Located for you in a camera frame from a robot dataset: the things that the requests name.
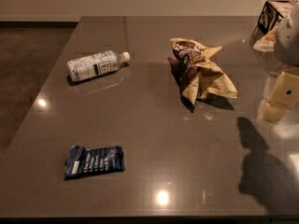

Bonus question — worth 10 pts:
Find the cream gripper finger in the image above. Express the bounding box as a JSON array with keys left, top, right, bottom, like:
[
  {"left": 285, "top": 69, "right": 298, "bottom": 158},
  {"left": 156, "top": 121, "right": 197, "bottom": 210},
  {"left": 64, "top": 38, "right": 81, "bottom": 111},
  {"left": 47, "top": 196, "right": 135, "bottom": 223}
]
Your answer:
[{"left": 261, "top": 102, "right": 289, "bottom": 123}]

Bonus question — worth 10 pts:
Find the brown chip bag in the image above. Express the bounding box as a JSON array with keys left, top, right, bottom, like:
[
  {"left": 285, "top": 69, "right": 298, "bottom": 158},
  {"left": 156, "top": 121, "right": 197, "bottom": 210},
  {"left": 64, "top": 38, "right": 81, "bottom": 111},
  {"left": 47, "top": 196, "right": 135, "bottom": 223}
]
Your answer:
[{"left": 170, "top": 38, "right": 237, "bottom": 105}]

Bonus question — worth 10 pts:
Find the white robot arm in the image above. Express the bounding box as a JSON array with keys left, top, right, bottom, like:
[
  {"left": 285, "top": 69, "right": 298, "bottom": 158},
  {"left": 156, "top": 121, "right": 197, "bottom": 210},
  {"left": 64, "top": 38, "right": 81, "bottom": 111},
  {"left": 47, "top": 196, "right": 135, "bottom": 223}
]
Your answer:
[{"left": 260, "top": 3, "right": 299, "bottom": 123}]

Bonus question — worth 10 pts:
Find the clear plastic water bottle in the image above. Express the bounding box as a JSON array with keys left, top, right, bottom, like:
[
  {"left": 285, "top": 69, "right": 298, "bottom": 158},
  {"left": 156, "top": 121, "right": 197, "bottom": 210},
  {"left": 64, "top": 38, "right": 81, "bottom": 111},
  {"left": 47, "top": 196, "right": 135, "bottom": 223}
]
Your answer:
[{"left": 66, "top": 50, "right": 131, "bottom": 82}]

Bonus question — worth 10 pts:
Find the cream packet by basket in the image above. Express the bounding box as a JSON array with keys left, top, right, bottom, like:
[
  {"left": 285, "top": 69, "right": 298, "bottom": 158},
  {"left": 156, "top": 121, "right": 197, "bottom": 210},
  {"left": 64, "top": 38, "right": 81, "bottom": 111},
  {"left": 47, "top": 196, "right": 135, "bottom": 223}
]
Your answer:
[{"left": 253, "top": 26, "right": 278, "bottom": 52}]

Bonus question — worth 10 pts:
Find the dark blue snack packet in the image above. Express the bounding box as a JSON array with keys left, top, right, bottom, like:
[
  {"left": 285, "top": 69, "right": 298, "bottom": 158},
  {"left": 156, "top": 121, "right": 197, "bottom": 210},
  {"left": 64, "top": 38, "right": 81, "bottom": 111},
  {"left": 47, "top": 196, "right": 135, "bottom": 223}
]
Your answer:
[{"left": 64, "top": 145, "right": 125, "bottom": 180}]

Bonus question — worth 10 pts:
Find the black wire basket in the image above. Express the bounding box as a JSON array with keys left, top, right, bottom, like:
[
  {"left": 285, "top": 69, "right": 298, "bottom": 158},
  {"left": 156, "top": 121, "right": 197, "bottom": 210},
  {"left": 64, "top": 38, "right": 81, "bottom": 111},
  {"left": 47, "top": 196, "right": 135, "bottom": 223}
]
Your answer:
[{"left": 258, "top": 0, "right": 296, "bottom": 34}]

